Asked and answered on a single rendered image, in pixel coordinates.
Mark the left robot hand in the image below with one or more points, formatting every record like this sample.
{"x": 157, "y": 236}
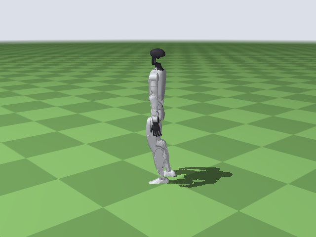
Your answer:
{"x": 156, "y": 129}

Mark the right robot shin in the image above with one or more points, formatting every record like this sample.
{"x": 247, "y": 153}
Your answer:
{"x": 166, "y": 159}

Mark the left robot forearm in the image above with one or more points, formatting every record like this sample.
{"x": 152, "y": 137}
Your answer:
{"x": 154, "y": 105}

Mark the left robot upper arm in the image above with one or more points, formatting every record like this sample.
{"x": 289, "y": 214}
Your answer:
{"x": 153, "y": 78}

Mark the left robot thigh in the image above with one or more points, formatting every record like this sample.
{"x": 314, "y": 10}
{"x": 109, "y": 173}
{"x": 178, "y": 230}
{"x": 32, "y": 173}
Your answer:
{"x": 152, "y": 140}

